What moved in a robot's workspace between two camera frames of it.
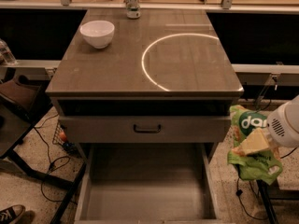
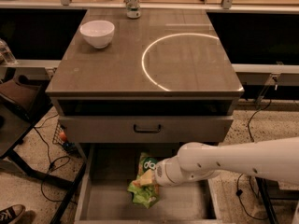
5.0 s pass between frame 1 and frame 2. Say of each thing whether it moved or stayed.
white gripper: moved
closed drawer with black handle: stayed
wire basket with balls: stayed
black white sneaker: stayed
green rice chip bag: moved
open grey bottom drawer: stayed
